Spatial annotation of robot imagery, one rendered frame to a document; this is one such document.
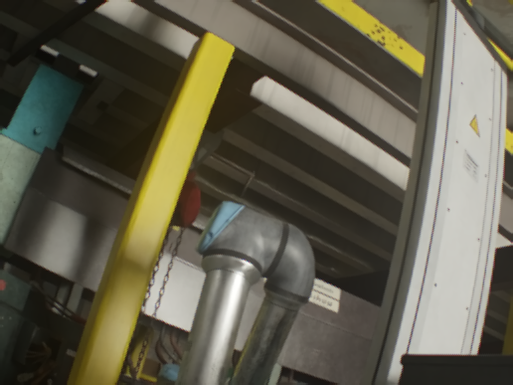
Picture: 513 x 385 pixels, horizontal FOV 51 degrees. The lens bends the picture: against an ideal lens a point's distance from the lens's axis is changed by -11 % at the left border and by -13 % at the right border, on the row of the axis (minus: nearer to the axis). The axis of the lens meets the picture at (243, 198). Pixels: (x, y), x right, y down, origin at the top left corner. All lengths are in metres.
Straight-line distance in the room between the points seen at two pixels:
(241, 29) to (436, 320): 1.11
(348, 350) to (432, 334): 1.87
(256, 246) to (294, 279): 0.10
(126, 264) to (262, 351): 0.43
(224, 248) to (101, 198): 1.44
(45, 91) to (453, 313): 1.95
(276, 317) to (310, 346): 1.69
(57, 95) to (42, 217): 0.55
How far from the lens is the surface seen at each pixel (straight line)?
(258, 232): 1.14
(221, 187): 3.23
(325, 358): 2.94
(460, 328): 1.28
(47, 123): 2.56
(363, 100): 2.07
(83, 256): 2.42
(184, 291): 2.56
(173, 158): 1.56
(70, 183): 2.48
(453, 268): 1.24
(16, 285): 1.74
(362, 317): 3.11
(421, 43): 6.77
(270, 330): 1.20
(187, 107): 1.62
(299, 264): 1.17
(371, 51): 2.19
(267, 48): 1.90
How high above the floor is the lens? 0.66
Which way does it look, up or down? 22 degrees up
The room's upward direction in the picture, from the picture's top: 18 degrees clockwise
